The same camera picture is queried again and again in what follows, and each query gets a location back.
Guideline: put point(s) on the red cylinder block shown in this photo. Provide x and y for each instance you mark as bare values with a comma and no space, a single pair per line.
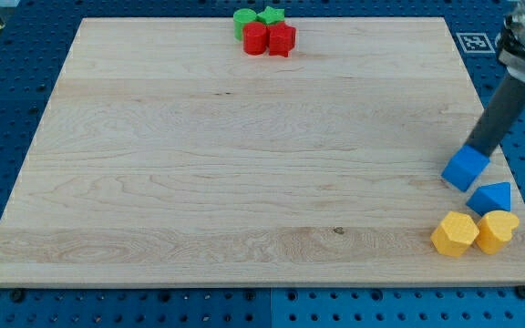
255,38

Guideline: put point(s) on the light wooden board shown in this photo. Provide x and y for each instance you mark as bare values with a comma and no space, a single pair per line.
166,157

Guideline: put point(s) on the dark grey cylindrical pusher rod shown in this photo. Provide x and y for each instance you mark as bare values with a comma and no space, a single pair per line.
498,116

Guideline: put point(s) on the green cylinder block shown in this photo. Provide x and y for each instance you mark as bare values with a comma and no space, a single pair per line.
241,18

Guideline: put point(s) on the green star block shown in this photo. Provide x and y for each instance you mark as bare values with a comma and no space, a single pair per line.
270,15

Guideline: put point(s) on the red star block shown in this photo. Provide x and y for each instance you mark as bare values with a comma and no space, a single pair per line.
281,39

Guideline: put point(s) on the blue cube block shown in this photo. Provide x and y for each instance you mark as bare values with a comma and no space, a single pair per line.
464,167

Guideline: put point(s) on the yellow heart block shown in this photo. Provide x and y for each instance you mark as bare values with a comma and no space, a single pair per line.
496,230

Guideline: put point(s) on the blue triangle block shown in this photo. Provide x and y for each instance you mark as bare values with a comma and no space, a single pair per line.
490,197

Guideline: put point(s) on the white fiducial marker tag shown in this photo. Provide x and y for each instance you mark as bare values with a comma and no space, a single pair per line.
475,43

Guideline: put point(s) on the yellow hexagon block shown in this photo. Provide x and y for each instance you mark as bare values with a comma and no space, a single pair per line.
454,234

